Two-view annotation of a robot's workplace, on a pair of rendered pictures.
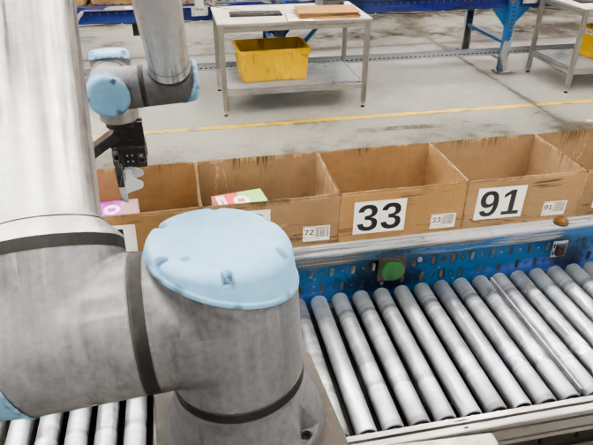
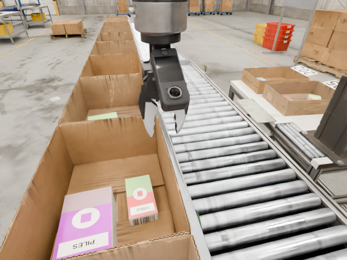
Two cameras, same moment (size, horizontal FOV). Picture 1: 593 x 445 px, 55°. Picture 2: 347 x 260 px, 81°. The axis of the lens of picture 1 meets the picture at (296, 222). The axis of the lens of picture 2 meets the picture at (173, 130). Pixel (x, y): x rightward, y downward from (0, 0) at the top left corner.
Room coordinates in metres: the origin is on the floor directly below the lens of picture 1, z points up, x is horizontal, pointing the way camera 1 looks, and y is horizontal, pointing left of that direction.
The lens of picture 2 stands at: (1.29, 0.82, 1.37)
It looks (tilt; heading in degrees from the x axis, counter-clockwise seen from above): 34 degrees down; 269
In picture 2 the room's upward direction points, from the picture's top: straight up
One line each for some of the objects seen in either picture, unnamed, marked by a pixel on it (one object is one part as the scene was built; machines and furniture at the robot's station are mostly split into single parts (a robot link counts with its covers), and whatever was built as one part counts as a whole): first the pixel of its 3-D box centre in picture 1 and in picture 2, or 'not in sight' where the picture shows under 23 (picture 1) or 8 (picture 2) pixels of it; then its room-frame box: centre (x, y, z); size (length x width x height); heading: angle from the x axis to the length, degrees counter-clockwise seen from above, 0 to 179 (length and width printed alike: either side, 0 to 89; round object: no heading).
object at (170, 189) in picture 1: (132, 214); (111, 187); (1.44, 0.48, 0.96); 0.39 x 0.29 x 0.17; 102
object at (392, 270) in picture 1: (393, 271); not in sight; (1.37, -0.29, 0.81); 0.07 x 0.01 x 0.07; 102
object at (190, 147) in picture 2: not in sight; (214, 144); (1.07, 0.01, 0.72); 0.52 x 0.05 x 0.05; 12
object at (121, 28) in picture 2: not in sight; (117, 37); (1.83, -1.44, 0.96); 0.39 x 0.29 x 0.17; 101
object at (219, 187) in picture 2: not in sight; (238, 183); (1.02, 0.27, 0.72); 0.52 x 0.05 x 0.05; 12
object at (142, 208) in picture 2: not in sight; (140, 198); (1.37, 0.47, 0.90); 0.13 x 0.07 x 0.04; 104
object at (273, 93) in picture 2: not in sight; (301, 97); (0.44, -0.38, 0.80); 0.38 x 0.28 x 0.10; 6
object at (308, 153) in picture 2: not in sight; (294, 140); (0.66, 0.00, 0.74); 0.28 x 0.02 x 0.02; 98
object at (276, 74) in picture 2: not in sight; (272, 79); (0.50, -0.69, 0.80); 0.38 x 0.28 x 0.10; 7
